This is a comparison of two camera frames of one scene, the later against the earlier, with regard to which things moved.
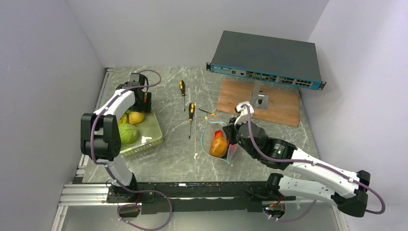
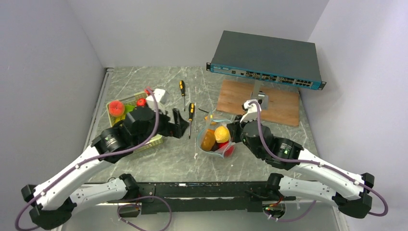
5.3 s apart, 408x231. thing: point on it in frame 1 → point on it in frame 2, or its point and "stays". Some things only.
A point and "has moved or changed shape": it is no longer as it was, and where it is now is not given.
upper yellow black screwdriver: [182, 85] stays
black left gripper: [145, 107] → [175, 129]
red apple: [218, 133] has moved or changed shape
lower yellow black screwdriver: [191, 109] stays
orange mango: [218, 146] → [208, 140]
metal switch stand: [258, 100] stays
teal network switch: [267, 58] stays
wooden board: [283, 105] stays
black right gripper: [230, 129] stays
